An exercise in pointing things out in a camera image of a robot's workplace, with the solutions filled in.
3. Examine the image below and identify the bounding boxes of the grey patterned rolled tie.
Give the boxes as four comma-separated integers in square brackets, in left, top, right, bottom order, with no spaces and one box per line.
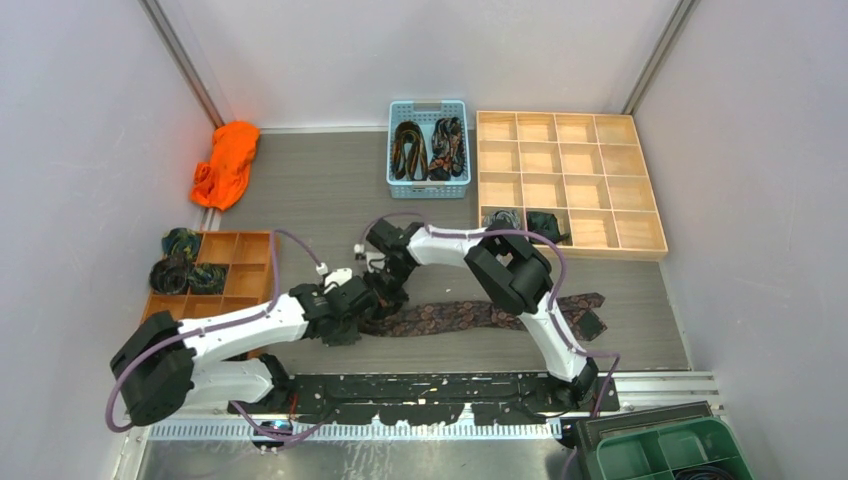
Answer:
[481,209,523,230]

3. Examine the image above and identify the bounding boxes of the brown paisley patterned tie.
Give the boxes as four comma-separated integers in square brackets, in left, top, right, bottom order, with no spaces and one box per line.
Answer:
[358,293,607,341]

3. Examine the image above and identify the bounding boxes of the light wooden compartment tray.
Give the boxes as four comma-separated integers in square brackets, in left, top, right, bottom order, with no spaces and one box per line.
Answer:
[476,111,668,261]

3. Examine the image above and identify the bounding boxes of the orange cloth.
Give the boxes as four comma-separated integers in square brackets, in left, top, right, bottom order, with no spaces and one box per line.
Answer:
[188,121,260,211]

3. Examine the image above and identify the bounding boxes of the orange wooden compartment tray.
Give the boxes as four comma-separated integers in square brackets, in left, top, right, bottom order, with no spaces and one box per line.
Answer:
[141,231,274,320]

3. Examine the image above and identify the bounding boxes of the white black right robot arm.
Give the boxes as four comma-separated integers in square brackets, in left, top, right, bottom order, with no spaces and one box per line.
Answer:
[355,218,598,411]

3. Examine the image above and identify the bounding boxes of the dark green rolled tie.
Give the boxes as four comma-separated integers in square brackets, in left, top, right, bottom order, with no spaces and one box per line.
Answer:
[526,211,571,245]

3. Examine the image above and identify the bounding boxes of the dark framed box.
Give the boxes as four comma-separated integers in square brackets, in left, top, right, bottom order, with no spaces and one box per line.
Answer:
[567,401,713,479]

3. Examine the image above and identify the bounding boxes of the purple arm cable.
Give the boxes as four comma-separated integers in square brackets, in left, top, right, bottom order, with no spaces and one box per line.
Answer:
[357,211,622,480]
[105,229,333,453]

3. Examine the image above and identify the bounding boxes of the green plastic bin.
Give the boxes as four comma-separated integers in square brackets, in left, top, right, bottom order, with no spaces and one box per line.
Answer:
[589,417,754,479]

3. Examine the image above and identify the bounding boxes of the red floral dark tie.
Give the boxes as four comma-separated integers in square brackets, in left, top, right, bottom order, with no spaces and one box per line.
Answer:
[428,117,466,181]

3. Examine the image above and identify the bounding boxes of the green patterned rolled tie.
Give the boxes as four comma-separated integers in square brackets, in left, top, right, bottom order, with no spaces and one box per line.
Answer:
[187,263,228,295]

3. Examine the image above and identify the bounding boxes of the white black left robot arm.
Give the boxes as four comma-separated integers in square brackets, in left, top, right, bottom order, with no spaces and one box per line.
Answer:
[106,269,380,432]

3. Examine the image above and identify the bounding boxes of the perforated aluminium rail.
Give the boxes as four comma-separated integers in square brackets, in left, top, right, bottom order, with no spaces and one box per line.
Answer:
[148,418,562,441]

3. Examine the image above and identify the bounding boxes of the orange striped dark tie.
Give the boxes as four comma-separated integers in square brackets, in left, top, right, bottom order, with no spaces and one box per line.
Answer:
[390,121,428,181]

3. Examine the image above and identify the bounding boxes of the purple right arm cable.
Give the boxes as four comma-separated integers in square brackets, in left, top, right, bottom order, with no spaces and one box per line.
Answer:
[357,211,622,480]

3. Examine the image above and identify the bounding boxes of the blue yellow rolled tie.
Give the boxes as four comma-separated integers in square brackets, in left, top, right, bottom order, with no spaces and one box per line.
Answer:
[161,227,202,261]

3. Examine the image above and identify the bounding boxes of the light blue plastic basket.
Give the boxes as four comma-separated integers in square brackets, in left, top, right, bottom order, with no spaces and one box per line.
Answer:
[385,100,473,199]

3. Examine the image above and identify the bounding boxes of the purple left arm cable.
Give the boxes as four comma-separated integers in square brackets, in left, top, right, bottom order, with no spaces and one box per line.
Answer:
[105,229,333,453]

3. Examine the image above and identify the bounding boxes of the dark brown rolled tie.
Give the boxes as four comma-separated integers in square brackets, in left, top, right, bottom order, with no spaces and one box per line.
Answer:
[148,256,192,295]

